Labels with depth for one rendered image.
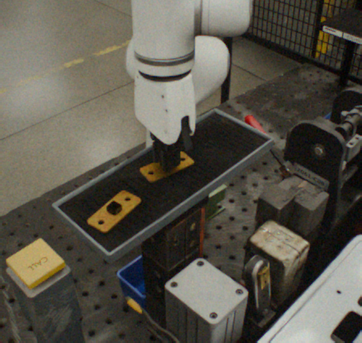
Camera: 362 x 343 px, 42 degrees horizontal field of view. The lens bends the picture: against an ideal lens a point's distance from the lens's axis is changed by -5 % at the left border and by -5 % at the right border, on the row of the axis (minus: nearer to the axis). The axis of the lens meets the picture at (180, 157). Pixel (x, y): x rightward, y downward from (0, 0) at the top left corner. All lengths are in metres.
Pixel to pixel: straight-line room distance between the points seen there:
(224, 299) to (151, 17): 0.38
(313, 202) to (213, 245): 0.47
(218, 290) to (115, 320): 0.50
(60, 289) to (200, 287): 0.19
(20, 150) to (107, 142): 0.51
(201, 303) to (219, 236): 0.65
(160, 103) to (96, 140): 2.18
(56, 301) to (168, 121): 0.30
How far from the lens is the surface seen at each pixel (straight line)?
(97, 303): 1.18
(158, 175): 0.77
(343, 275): 0.88
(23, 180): 2.65
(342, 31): 1.70
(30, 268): 0.67
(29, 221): 1.40
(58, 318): 0.73
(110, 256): 0.65
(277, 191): 0.85
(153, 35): 0.62
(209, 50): 1.05
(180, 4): 0.60
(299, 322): 0.80
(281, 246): 0.79
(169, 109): 0.66
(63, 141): 2.87
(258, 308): 0.78
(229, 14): 0.61
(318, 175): 0.91
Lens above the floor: 1.66
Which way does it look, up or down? 38 degrees down
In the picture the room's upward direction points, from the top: straight up
